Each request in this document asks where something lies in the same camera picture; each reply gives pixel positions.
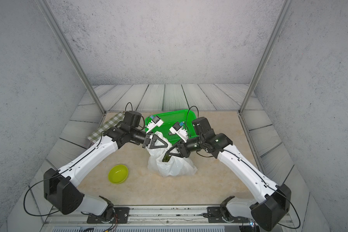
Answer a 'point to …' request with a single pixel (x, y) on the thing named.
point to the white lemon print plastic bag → (176, 166)
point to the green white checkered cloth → (112, 122)
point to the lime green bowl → (118, 174)
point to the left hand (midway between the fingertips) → (166, 147)
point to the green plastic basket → (185, 116)
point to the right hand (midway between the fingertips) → (170, 152)
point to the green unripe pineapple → (166, 158)
